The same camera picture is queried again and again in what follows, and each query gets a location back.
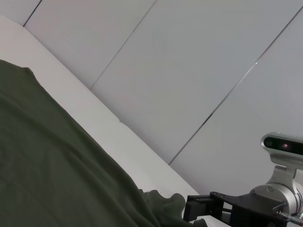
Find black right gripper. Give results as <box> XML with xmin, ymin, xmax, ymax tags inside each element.
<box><xmin>183</xmin><ymin>192</ymin><xmax>292</xmax><ymax>227</ymax></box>

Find dark green FREE t-shirt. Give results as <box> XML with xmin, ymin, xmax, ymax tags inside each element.
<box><xmin>0</xmin><ymin>59</ymin><xmax>206</xmax><ymax>227</ymax></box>

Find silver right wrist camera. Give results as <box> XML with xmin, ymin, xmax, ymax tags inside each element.
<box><xmin>260</xmin><ymin>131</ymin><xmax>303</xmax><ymax>164</ymax></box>

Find silver right camera mount bracket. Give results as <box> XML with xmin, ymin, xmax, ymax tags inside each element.
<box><xmin>267</xmin><ymin>164</ymin><xmax>296</xmax><ymax>190</ymax></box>

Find silver right cable connector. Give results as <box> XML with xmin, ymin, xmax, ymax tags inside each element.
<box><xmin>276</xmin><ymin>211</ymin><xmax>303</xmax><ymax>224</ymax></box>

